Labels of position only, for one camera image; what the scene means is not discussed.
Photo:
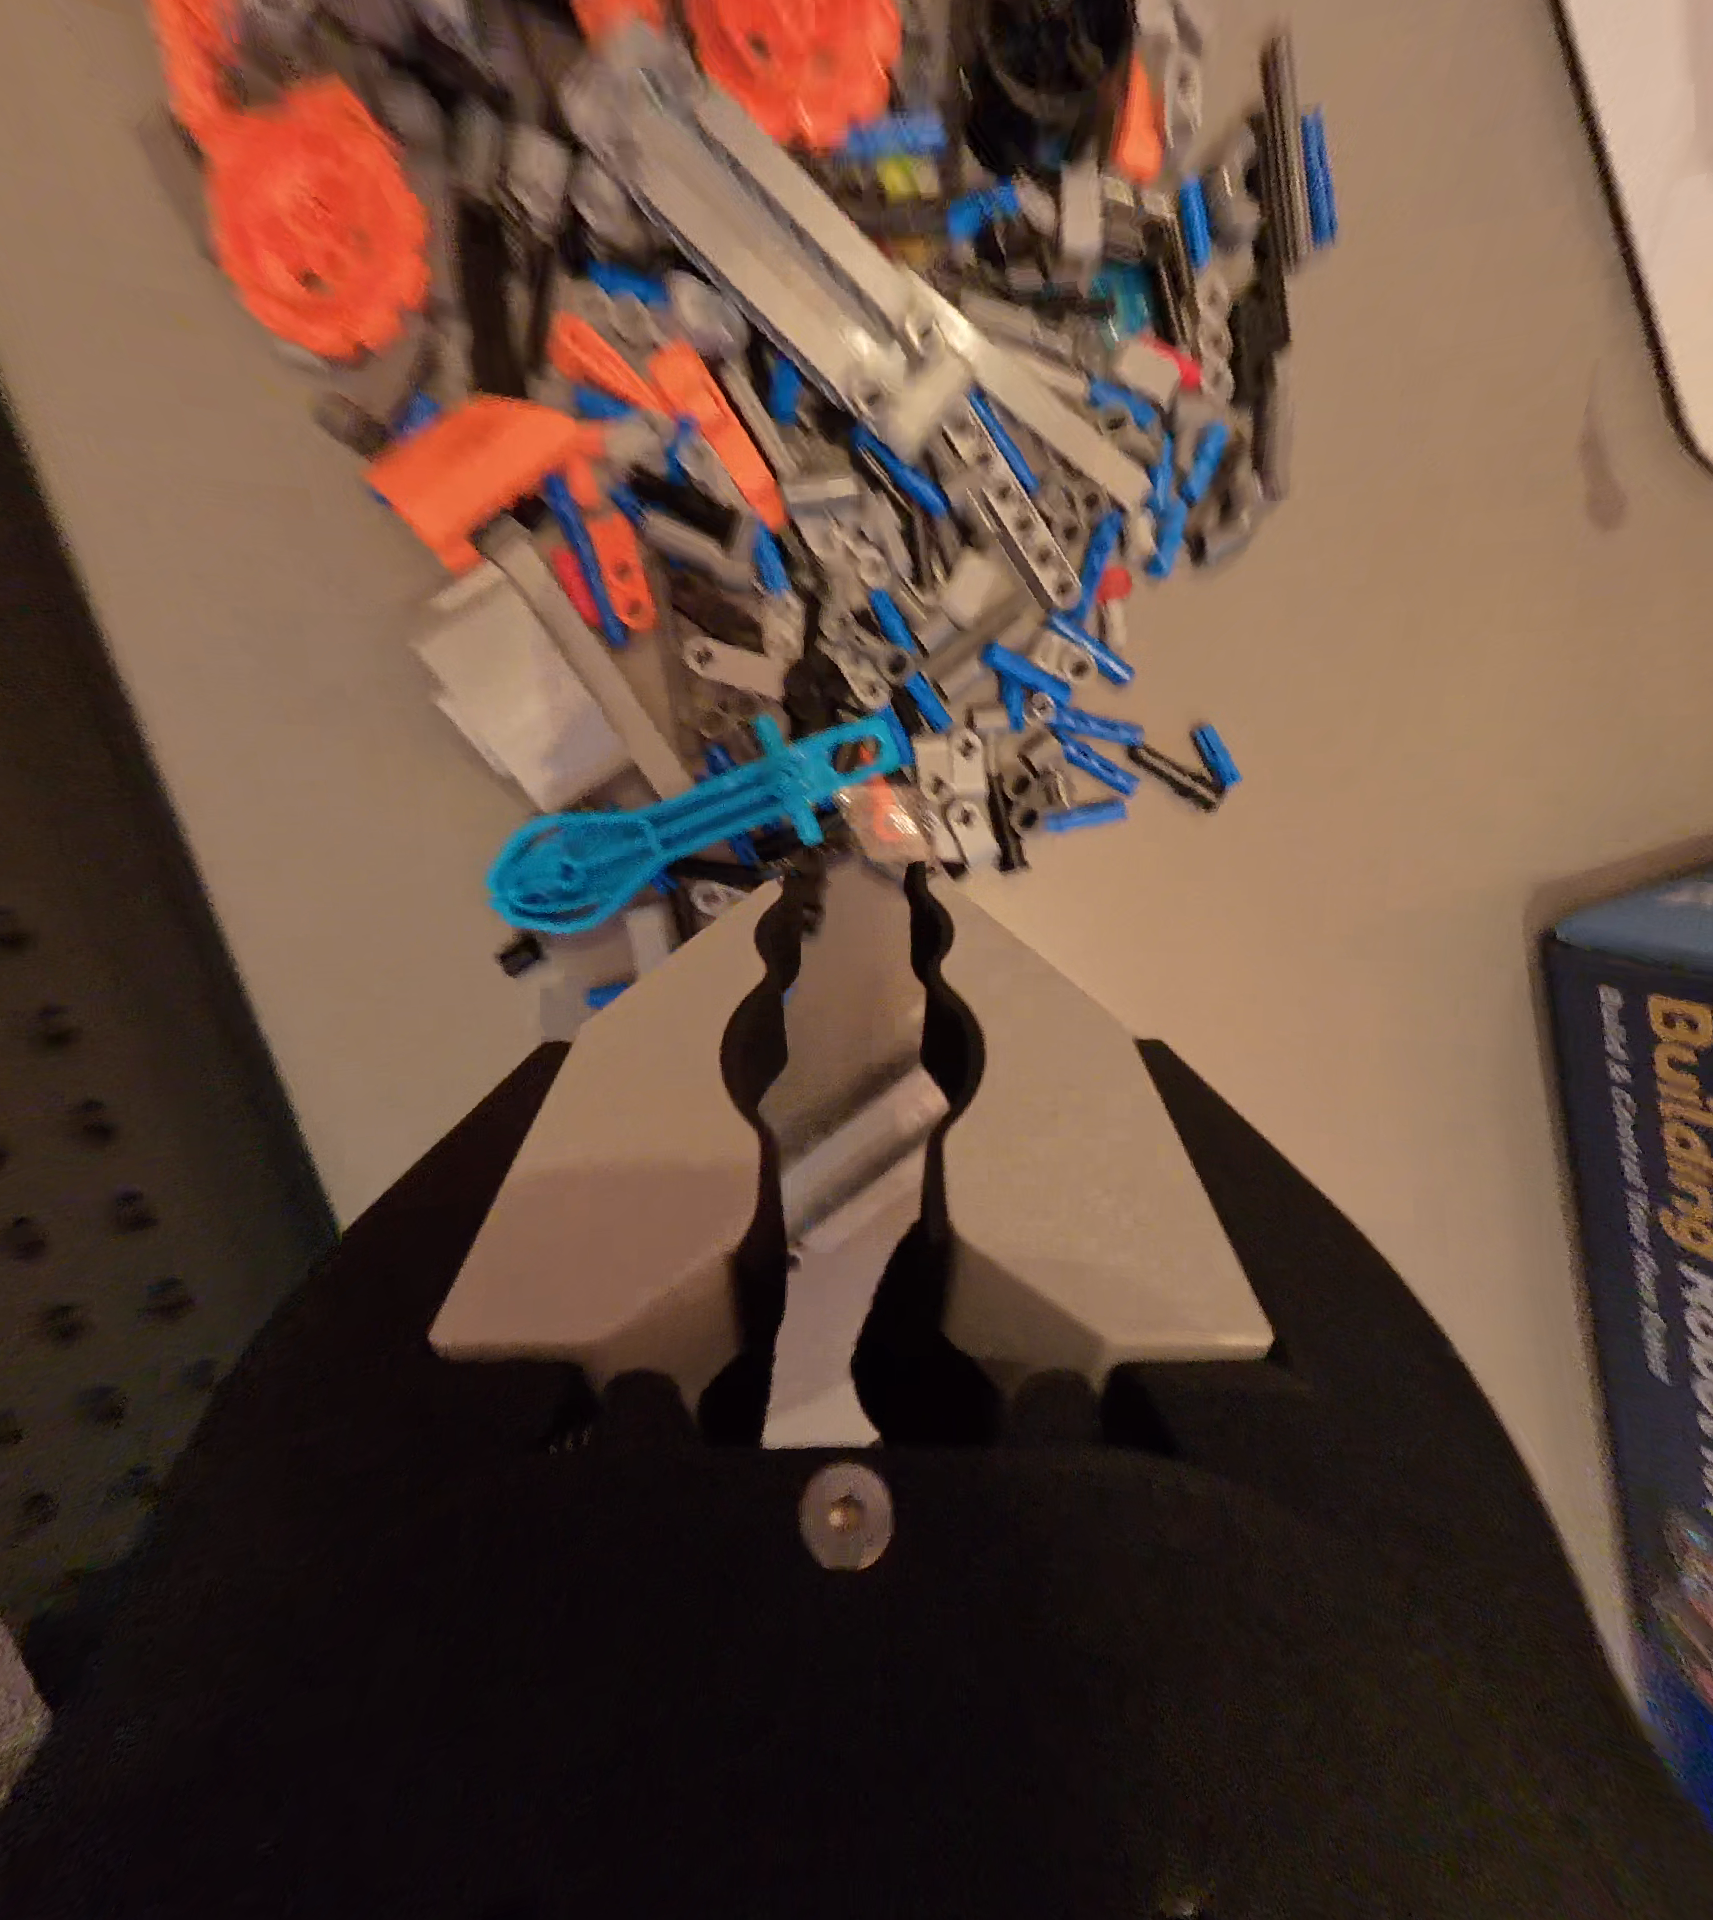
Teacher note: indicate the orange toothed wheel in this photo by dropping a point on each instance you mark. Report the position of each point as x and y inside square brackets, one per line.
[790, 56]
[326, 213]

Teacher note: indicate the blue toy kit box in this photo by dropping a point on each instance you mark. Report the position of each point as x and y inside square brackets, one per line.
[1710, 1350]

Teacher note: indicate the black perforated mat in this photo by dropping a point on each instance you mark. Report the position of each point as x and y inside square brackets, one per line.
[49, 1050]

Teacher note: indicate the pile of toy building pieces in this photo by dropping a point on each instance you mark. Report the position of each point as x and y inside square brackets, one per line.
[860, 393]

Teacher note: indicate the orange wedge panel piece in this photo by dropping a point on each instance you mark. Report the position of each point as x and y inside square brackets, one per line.
[481, 476]

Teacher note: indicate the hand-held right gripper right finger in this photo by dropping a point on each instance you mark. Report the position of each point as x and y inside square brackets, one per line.
[1114, 1204]

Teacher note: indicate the turquoise wrench-shaped piece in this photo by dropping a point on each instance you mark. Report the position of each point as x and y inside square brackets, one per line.
[633, 858]

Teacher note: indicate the large black wheel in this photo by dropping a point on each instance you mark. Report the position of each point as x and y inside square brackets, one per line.
[1063, 60]

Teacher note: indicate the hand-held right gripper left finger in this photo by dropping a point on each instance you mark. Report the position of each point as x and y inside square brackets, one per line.
[603, 1204]

